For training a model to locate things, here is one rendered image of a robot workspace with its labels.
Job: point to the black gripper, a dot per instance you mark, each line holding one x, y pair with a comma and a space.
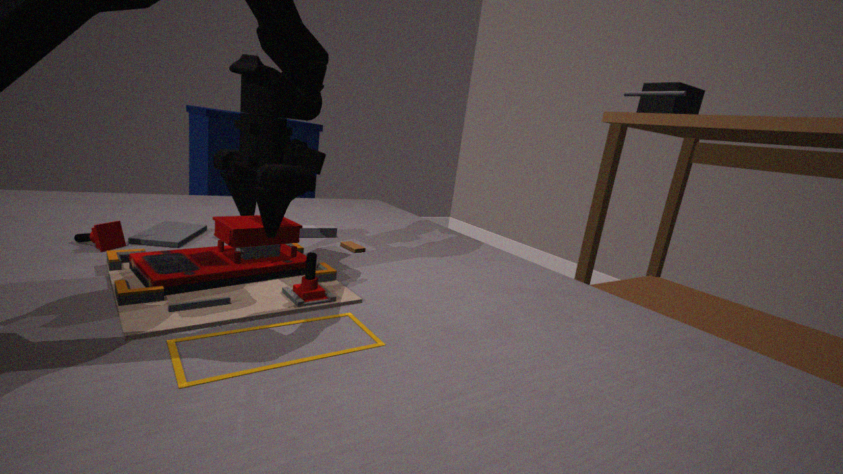
256, 173

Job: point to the brown flat block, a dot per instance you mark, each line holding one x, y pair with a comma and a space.
353, 246

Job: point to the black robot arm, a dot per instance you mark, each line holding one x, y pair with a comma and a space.
30, 29

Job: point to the yellow rectangular outline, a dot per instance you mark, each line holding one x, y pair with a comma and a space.
179, 373

